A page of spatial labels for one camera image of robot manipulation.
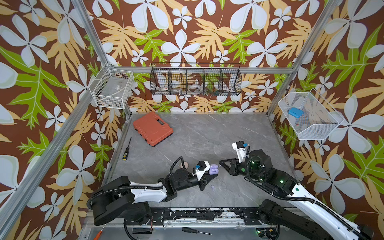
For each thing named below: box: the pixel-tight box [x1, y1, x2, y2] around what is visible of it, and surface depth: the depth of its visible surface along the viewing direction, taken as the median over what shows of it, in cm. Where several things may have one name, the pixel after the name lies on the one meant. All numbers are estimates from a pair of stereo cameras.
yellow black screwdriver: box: [122, 136, 132, 161], surface depth 97 cm
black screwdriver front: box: [181, 227, 212, 236], surface depth 72 cm
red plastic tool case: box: [133, 112, 174, 147], surface depth 107 cm
